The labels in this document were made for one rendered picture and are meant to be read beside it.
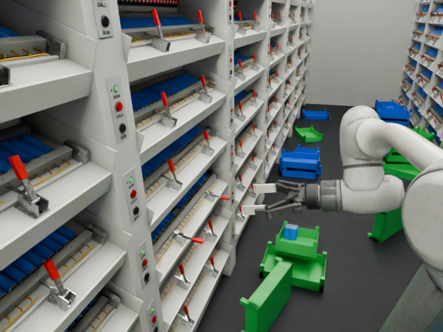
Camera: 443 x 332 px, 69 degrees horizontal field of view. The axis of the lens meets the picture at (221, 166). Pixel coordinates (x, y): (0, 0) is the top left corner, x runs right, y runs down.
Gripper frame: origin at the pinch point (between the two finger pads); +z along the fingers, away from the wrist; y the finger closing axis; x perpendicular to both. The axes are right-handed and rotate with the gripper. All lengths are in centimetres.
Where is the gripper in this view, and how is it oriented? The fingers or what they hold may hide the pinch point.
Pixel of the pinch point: (253, 198)
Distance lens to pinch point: 101.8
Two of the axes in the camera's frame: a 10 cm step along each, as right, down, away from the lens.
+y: 3.3, -4.1, 8.5
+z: -9.2, 0.8, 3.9
